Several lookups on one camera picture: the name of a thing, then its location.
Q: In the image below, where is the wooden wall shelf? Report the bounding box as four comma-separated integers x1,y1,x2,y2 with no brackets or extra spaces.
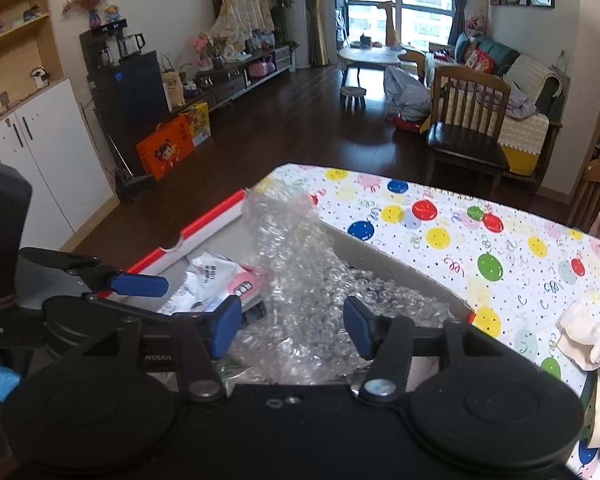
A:
0,0,66,122

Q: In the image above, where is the cream knit blanket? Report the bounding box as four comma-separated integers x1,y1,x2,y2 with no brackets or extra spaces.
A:
497,53,564,157

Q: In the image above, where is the white cloth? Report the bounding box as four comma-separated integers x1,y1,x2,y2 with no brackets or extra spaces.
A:
557,298,600,372

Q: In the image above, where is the pink toy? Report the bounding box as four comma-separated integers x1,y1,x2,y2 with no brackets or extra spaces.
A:
247,57,276,79

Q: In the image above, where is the red cardboard box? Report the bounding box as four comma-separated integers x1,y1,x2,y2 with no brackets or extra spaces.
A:
99,188,477,392

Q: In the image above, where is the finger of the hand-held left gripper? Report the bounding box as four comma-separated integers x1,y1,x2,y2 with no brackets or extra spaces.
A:
20,247,170,297

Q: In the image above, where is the black water dispenser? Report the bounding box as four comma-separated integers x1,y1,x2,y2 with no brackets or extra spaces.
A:
78,18,174,177

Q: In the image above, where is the white pink printed pouch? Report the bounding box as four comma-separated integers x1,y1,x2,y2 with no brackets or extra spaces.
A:
157,249,269,317

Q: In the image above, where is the white cabinet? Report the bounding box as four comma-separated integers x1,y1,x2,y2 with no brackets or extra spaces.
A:
0,77,122,242

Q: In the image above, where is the small wooden chair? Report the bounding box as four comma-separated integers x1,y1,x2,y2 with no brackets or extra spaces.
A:
404,48,429,81

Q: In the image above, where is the hanging floral cloth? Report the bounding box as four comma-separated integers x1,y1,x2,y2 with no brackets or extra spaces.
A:
210,0,276,54

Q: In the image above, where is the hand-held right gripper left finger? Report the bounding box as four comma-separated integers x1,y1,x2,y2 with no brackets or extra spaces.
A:
77,296,244,404

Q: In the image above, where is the low white round table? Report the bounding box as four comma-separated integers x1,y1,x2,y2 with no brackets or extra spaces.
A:
338,45,406,91

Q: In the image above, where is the white tower air conditioner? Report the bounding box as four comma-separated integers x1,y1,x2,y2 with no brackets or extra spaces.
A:
284,0,312,71

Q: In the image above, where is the red basin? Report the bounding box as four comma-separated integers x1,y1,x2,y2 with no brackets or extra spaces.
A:
390,115,429,135

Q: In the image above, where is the wooden dining chair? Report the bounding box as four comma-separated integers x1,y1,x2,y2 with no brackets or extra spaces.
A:
567,158,600,234

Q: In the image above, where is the teal sofa cushion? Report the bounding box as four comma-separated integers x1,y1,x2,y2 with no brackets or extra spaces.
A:
453,32,521,74

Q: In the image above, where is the low tv cabinet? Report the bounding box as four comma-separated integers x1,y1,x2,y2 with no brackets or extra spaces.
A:
179,44,294,111

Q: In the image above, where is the pink flower bouquet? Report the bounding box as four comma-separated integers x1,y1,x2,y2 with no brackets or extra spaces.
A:
193,32,226,71

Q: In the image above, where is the small white stool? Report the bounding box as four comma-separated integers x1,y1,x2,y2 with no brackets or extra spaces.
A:
340,87,369,110

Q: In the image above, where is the wooden chair black seat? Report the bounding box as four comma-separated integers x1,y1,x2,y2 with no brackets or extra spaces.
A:
426,64,512,197

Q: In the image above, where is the green potted plant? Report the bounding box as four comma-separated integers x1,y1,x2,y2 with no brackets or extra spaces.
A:
271,0,297,44

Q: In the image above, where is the yellow gift box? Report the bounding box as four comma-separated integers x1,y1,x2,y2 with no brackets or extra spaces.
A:
179,102,212,147

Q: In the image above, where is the clear bubble wrap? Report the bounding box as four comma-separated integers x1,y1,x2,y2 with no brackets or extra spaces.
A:
227,185,462,387

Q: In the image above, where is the orange gift box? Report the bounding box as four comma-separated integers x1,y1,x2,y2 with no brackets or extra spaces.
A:
135,120,194,181

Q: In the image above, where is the grey plastic bag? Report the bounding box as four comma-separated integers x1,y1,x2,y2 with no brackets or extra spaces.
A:
383,65,433,122

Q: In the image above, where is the purple cloth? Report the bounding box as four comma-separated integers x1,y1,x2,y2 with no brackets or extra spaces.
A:
502,87,539,120

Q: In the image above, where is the brown curtain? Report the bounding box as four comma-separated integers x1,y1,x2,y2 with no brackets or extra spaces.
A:
307,0,331,67

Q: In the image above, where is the black dustpan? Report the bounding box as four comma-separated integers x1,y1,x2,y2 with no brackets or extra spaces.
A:
97,109,159,204

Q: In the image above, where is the wooden giraffe stand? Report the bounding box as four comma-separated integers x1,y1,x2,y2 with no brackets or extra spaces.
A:
374,0,401,46

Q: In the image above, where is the red printed cushion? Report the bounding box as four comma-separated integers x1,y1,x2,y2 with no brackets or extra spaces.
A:
465,48,496,75

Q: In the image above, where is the brown paper bag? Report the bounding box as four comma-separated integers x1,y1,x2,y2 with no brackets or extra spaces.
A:
160,54,187,109

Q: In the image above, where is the sofa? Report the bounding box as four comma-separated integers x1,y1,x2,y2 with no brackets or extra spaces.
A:
427,32,566,194

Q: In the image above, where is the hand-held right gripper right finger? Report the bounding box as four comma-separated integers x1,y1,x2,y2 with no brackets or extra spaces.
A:
343,296,487,406

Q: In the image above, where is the vase of dried flowers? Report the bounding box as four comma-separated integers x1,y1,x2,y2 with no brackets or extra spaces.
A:
62,0,109,29

